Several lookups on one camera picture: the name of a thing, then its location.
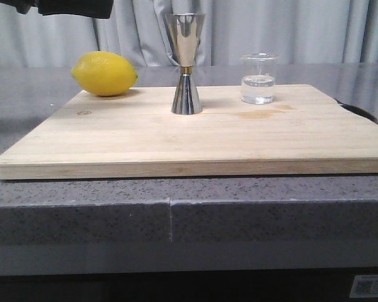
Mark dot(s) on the white QR label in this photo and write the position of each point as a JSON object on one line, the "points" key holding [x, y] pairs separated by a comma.
{"points": [[364, 286]]}

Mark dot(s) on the yellow lemon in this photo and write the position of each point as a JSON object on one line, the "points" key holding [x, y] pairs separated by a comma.
{"points": [[104, 73]]}

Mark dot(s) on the light wooden cutting board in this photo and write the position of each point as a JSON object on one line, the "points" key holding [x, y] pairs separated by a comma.
{"points": [[303, 131]]}

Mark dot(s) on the grey curtain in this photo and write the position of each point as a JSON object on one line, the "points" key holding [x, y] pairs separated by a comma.
{"points": [[299, 32]]}

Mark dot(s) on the steel double jigger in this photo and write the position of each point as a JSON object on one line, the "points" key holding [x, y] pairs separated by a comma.
{"points": [[184, 32]]}

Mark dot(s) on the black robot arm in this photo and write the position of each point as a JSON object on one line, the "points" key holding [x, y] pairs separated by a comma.
{"points": [[100, 9]]}

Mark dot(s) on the clear glass beaker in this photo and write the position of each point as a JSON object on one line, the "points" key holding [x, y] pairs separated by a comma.
{"points": [[258, 77]]}

